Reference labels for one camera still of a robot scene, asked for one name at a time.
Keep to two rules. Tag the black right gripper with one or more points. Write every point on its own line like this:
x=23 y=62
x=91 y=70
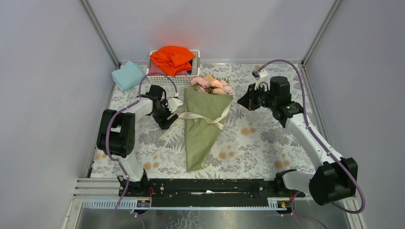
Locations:
x=253 y=98

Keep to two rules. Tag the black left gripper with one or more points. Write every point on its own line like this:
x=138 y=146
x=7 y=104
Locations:
x=164 y=114

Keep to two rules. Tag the cream ribbon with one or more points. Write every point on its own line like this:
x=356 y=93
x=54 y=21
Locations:
x=191 y=116

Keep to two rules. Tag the green and orange wrapping paper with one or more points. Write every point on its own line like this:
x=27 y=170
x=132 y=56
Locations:
x=200 y=136

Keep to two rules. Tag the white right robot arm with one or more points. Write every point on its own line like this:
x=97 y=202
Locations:
x=335 y=176

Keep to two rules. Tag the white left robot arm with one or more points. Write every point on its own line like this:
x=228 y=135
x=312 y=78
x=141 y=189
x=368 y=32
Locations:
x=117 y=131

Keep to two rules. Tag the white plastic basket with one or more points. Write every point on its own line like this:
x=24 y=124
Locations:
x=182 y=79

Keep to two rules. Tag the pink cloth in basket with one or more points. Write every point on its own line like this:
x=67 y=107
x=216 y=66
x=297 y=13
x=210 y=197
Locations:
x=155 y=69

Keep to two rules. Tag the light blue folded towel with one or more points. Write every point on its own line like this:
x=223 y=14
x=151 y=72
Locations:
x=128 y=76

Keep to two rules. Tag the orange cloth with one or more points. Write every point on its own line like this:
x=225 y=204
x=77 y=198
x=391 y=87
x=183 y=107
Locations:
x=173 y=60

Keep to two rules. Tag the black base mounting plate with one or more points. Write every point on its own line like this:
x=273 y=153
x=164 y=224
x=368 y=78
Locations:
x=205 y=192

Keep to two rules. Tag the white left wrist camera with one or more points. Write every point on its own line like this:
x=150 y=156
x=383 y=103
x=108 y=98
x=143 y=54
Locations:
x=173 y=104

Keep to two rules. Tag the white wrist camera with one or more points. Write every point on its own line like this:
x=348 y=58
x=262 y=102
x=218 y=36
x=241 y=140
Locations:
x=173 y=104
x=261 y=76

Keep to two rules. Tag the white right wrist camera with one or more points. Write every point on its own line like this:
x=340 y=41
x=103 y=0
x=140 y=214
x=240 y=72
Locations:
x=261 y=76

